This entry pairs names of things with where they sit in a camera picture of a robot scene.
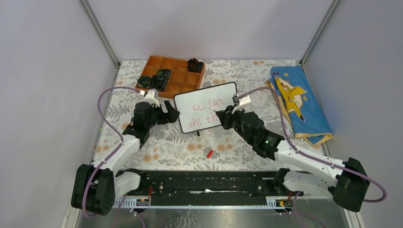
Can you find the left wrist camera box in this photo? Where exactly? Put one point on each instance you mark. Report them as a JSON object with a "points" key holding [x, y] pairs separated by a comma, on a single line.
{"points": [[150, 96]]}

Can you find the small black-framed whiteboard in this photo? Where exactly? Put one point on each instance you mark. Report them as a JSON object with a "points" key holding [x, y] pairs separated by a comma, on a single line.
{"points": [[194, 106]]}

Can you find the left aluminium frame post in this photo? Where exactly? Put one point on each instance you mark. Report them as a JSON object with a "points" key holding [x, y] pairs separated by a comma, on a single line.
{"points": [[99, 31]]}

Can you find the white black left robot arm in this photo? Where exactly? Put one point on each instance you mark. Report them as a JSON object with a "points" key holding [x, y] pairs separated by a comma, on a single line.
{"points": [[97, 185]]}

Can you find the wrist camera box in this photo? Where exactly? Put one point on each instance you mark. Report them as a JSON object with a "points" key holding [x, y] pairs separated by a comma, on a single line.
{"points": [[150, 96], [240, 102]]}

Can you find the right aluminium frame post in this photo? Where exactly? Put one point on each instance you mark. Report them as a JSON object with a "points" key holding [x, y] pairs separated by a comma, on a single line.
{"points": [[333, 6]]}

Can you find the orange compartment tray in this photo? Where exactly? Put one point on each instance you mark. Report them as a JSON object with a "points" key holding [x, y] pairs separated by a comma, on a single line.
{"points": [[180, 80]]}

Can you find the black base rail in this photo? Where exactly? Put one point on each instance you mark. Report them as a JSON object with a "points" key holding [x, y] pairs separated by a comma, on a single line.
{"points": [[208, 190]]}

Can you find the red marker cap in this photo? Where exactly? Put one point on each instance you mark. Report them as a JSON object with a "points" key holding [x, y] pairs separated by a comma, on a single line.
{"points": [[210, 153]]}

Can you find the black tape roll upper middle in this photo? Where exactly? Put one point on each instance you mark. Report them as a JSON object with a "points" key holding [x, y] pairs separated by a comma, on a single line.
{"points": [[164, 73]]}

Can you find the blue yellow cartoon cloth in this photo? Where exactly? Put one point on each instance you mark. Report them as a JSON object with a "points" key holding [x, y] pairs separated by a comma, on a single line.
{"points": [[299, 105]]}

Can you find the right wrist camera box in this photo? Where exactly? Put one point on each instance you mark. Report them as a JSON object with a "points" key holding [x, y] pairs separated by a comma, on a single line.
{"points": [[240, 102]]}

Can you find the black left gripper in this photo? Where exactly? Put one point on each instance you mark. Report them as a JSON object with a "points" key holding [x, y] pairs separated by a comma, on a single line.
{"points": [[172, 115]]}

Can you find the black tape roll lower middle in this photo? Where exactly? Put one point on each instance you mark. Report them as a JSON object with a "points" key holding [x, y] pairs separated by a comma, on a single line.
{"points": [[158, 82]]}

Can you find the black tape roll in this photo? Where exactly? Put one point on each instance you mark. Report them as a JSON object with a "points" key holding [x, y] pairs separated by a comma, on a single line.
{"points": [[194, 65], [164, 73], [144, 82], [158, 82]]}

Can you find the aluminium frame post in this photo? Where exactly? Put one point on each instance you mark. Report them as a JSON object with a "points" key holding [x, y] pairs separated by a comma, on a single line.
{"points": [[99, 31], [333, 6]]}

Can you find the black tape roll left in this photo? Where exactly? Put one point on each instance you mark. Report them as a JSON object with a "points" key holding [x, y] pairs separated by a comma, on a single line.
{"points": [[144, 82]]}

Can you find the black tape roll top right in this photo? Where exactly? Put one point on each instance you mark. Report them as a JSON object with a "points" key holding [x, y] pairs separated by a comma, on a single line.
{"points": [[194, 65]]}

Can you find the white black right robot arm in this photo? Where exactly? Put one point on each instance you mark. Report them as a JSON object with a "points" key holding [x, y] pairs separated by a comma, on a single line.
{"points": [[343, 181]]}

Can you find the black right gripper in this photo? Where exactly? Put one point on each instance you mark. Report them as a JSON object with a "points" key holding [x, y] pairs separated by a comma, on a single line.
{"points": [[225, 116]]}

